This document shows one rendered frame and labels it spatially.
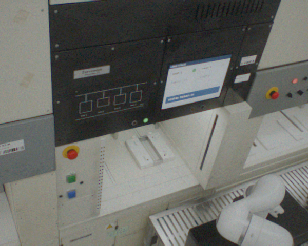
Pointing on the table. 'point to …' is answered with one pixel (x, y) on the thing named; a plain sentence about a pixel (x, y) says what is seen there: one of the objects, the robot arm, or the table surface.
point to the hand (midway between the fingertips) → (276, 209)
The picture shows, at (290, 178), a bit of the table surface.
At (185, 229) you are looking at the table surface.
